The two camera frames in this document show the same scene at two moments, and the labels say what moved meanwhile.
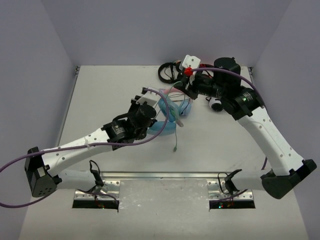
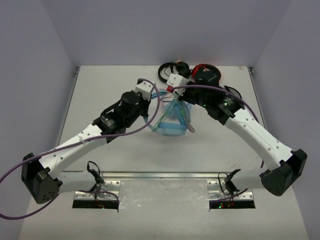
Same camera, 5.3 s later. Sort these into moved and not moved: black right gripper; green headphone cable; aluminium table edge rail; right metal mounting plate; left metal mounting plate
Moved: black right gripper; green headphone cable
Not moved: left metal mounting plate; right metal mounting plate; aluminium table edge rail
